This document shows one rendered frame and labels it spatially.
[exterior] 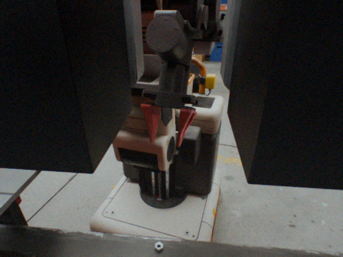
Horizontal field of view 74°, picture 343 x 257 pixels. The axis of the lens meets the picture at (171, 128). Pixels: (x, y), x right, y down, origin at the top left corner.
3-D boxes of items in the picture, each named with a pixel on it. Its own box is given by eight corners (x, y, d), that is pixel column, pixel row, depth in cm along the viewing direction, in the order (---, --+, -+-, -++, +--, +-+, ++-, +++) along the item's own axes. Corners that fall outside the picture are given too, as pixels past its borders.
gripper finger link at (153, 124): (171, 148, 41) (177, 96, 41) (135, 141, 43) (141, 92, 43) (179, 145, 48) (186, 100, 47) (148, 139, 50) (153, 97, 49)
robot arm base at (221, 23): (227, 15, 65) (187, 14, 68) (227, -6, 58) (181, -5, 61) (222, 42, 64) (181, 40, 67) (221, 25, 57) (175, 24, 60)
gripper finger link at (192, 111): (185, 150, 40) (193, 98, 40) (148, 144, 42) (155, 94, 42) (192, 147, 47) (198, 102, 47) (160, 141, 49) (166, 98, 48)
